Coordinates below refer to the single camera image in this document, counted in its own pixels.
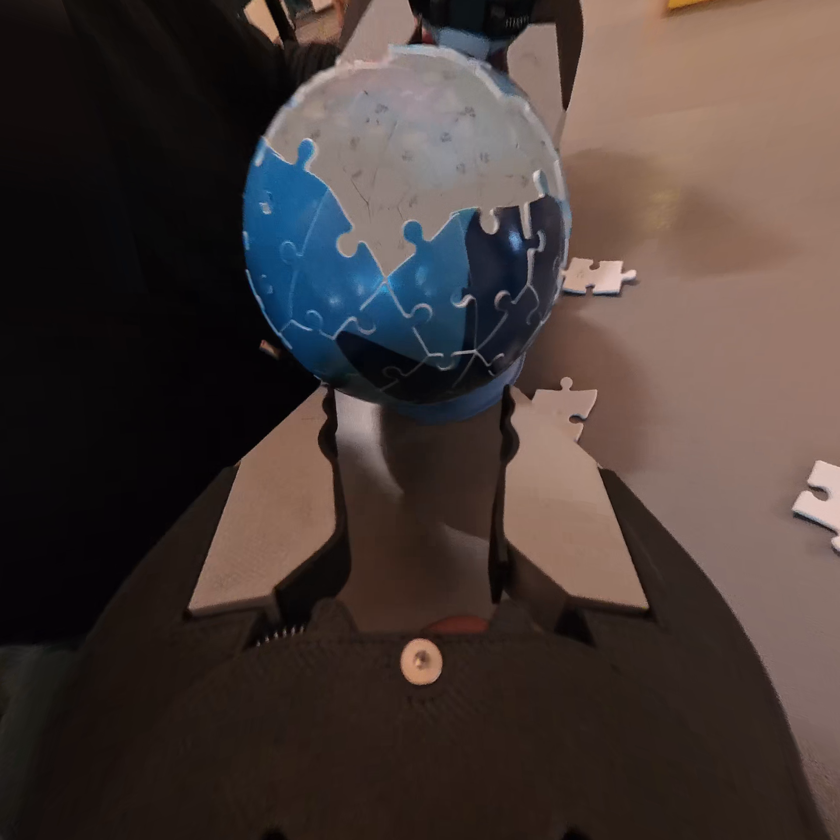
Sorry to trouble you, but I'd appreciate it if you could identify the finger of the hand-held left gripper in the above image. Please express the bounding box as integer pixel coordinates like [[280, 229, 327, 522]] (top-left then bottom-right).
[[504, 0, 585, 156], [338, 0, 421, 67]]

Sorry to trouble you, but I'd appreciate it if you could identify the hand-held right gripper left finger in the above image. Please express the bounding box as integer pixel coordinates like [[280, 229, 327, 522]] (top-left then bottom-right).
[[187, 386, 350, 622]]

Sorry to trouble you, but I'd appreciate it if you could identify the white-backed puzzle piece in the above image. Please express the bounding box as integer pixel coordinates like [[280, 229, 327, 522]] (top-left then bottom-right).
[[791, 459, 840, 553], [562, 257, 639, 298], [530, 377, 599, 445]]

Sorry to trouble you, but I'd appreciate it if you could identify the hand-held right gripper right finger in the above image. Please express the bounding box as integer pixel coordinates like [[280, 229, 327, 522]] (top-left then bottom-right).
[[487, 386, 652, 616]]

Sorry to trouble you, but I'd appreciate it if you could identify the blue puzzle ball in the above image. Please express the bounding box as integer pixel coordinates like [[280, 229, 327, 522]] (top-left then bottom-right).
[[241, 45, 572, 422]]

